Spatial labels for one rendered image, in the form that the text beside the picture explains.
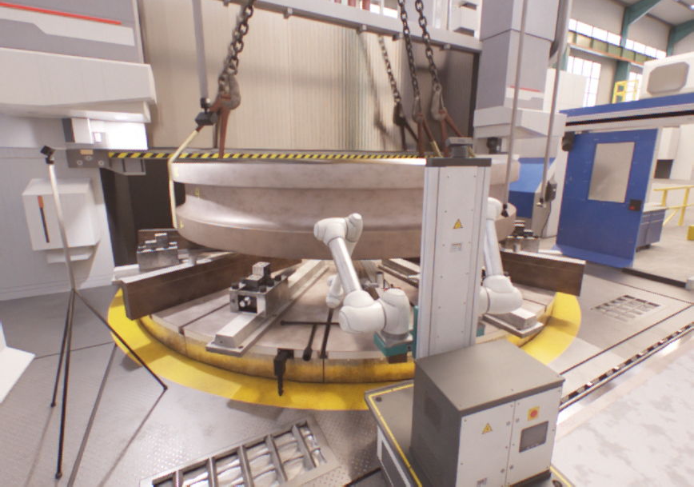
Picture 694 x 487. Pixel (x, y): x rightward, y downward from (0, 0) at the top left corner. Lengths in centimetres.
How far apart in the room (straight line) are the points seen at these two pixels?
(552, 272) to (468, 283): 259
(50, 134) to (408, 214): 379
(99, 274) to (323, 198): 377
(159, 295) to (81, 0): 276
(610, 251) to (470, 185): 570
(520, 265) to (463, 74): 489
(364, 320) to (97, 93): 292
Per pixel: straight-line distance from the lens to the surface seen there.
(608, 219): 717
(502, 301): 208
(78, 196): 521
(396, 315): 175
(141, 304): 365
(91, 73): 362
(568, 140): 731
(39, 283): 596
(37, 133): 466
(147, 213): 821
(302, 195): 306
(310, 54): 606
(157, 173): 812
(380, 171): 289
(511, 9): 689
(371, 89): 649
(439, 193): 156
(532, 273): 436
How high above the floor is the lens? 177
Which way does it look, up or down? 12 degrees down
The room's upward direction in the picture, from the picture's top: straight up
